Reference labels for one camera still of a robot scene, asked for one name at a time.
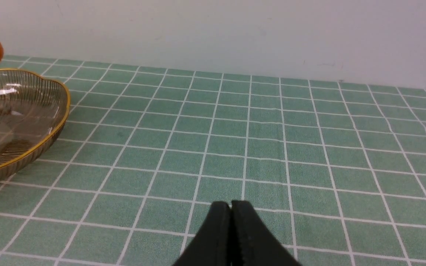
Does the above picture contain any green checkered tablecloth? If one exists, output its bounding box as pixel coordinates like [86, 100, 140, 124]
[0, 55, 426, 266]

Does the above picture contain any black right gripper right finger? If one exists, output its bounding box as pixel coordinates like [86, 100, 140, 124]
[231, 201, 301, 266]

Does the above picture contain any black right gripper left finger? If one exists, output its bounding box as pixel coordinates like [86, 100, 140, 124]
[173, 201, 231, 266]

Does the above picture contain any glass bowl with gold rim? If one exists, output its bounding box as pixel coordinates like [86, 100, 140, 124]
[0, 69, 71, 182]

